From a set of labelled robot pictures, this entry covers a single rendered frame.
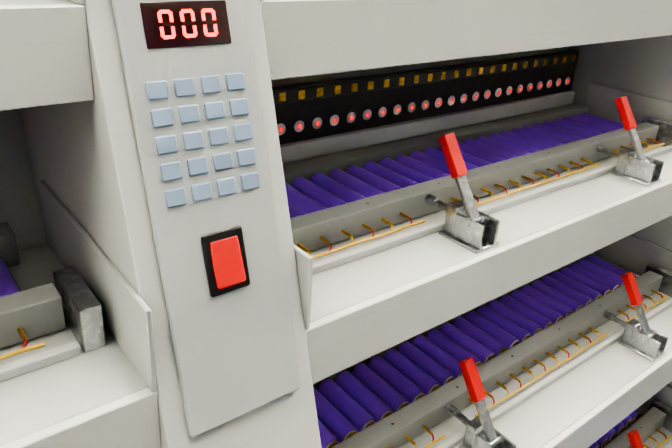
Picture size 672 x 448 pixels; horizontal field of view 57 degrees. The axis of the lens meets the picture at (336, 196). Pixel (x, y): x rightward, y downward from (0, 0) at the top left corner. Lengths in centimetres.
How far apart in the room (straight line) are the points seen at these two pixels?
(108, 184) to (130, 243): 3
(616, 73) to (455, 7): 47
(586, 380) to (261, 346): 42
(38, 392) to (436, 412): 35
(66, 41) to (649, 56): 72
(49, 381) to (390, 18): 29
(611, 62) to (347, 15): 56
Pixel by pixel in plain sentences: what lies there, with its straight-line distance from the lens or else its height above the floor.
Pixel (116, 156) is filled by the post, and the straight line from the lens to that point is 32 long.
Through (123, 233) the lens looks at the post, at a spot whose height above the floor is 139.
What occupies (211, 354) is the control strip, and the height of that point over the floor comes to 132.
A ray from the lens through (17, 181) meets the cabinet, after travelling 51.
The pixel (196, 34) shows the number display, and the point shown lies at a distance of 33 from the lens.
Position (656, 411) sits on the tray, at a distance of 98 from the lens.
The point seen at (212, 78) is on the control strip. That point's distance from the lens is 33.
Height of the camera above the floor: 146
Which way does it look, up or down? 10 degrees down
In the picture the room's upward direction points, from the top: 7 degrees counter-clockwise
